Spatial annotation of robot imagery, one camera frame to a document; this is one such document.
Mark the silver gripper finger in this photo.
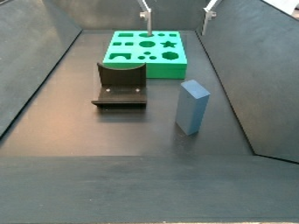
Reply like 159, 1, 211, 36
137, 0, 153, 36
201, 0, 222, 36

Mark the blue rectangular block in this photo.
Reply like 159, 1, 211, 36
175, 80, 211, 135

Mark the green shape sorting board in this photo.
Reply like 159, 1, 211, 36
103, 31, 187, 79

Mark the black curved holder stand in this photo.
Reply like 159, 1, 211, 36
91, 63, 147, 107

